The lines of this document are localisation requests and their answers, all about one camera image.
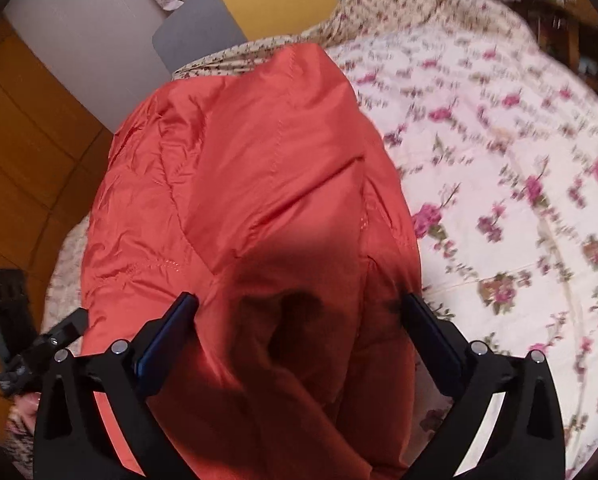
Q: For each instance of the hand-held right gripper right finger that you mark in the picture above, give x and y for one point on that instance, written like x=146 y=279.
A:
x=429 y=340

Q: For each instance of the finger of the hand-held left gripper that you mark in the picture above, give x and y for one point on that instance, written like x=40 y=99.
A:
x=69 y=327

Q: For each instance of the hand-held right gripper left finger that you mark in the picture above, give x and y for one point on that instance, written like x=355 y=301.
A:
x=164 y=340

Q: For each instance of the orange padded jacket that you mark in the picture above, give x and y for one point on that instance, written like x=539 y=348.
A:
x=254 y=160

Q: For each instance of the person's left hand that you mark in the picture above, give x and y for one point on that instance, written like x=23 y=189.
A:
x=26 y=410

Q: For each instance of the black textured object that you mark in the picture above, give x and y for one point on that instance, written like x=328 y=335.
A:
x=9 y=310

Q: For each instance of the pink floral bedspread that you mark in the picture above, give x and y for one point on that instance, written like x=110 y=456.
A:
x=504 y=185

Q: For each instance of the wooden wardrobe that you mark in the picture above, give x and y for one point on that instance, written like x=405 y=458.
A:
x=19 y=135

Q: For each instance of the grey yellow blue headboard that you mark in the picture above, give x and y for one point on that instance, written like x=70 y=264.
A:
x=249 y=5

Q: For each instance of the wooden shelf with items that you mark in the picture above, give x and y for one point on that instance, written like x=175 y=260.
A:
x=574 y=15

